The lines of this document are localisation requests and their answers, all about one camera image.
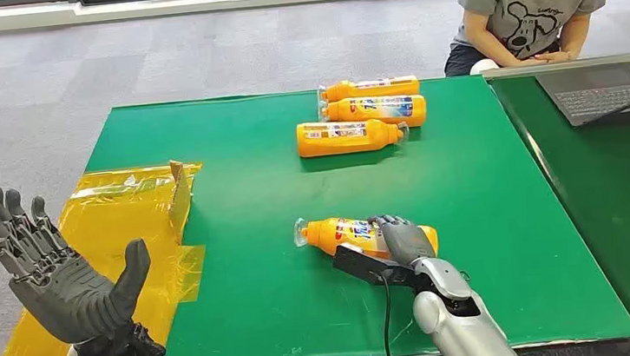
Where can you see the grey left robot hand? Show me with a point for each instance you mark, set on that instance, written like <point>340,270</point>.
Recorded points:
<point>60,288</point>

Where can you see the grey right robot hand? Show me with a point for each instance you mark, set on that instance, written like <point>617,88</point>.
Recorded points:
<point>408,243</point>

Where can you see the person's left hand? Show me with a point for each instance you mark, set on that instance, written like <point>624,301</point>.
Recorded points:
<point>554,57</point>

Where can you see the orange bottle with clear cap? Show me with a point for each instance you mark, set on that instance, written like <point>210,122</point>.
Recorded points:
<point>372,112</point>
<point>370,87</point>
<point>343,234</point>
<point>346,137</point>

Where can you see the person's right forearm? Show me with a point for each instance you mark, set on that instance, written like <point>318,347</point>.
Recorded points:
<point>486,39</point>

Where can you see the person's left forearm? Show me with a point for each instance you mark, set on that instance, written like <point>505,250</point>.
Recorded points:
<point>575,36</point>

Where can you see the dark laptop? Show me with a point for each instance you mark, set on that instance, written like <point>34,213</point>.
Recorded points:
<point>601,94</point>

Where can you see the person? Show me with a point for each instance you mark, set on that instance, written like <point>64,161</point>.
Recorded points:
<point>529,0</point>

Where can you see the yellow plastic film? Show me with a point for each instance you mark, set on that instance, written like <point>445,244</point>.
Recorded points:
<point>122,218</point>

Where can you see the cardboard piece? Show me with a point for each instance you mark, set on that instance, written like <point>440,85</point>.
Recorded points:
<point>181,195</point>

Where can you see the green table mat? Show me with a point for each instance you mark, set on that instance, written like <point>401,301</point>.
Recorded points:
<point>237,207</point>

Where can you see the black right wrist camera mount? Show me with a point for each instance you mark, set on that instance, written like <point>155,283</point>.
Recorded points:
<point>358,265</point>

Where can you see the green table with metal frame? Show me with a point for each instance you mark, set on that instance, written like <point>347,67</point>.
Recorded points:
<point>611,200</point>

